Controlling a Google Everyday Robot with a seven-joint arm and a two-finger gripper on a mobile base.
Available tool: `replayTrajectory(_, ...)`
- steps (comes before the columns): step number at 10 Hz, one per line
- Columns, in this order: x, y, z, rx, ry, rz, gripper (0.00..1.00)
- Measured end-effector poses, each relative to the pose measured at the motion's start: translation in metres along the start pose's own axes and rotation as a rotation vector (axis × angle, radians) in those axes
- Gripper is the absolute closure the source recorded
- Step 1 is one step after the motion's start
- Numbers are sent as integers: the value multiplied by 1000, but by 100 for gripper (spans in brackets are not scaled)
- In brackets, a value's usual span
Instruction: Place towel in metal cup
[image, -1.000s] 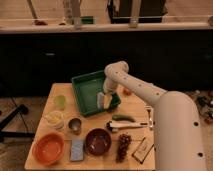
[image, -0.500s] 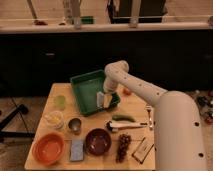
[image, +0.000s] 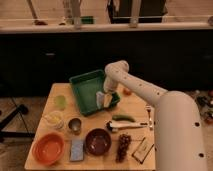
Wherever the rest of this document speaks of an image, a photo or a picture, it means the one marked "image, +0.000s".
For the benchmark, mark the black white kitchen tool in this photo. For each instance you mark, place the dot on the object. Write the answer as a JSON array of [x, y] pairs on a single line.
[[115, 126]]

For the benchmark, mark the green plastic bin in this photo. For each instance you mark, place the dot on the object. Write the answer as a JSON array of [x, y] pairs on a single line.
[[84, 87]]

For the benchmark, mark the silver fork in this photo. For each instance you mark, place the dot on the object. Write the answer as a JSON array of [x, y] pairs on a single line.
[[148, 109]]

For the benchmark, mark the green cucumber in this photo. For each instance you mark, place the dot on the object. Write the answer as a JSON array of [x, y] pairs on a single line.
[[123, 118]]

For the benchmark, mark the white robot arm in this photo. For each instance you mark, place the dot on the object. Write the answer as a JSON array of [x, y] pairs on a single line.
[[178, 136]]

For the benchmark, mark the black stand legs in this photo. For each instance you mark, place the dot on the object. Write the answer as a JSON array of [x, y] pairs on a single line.
[[20, 110]]

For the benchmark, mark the orange fruit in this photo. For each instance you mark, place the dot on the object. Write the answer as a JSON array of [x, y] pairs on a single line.
[[127, 92]]

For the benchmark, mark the dark red bowl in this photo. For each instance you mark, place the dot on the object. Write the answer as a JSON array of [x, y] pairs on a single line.
[[97, 142]]

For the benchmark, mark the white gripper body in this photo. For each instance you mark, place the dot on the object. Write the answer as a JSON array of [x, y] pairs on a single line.
[[110, 85]]

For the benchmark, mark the green box on shelf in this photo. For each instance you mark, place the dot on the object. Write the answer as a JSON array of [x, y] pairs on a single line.
[[87, 19]]

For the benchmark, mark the dark brown box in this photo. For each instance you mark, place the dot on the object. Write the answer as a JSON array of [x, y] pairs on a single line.
[[142, 150]]

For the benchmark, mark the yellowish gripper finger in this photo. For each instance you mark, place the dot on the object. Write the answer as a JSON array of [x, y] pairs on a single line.
[[107, 100]]

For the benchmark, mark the blue sponge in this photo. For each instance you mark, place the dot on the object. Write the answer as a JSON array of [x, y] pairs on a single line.
[[77, 150]]

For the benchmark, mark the bunch of red grapes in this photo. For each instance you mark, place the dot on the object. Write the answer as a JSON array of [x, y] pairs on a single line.
[[123, 145]]

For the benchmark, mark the orange plastic bowl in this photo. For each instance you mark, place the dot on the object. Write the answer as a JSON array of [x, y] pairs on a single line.
[[48, 149]]

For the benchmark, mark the clear cup with yellow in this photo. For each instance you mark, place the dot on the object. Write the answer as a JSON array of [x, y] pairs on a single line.
[[54, 119]]

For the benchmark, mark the small metal cup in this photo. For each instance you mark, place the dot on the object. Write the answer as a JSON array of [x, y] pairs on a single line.
[[75, 126]]

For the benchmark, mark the white towel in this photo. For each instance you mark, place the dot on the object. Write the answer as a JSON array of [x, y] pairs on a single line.
[[100, 99]]

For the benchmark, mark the green plastic cup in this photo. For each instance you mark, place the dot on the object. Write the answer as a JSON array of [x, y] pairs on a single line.
[[60, 102]]

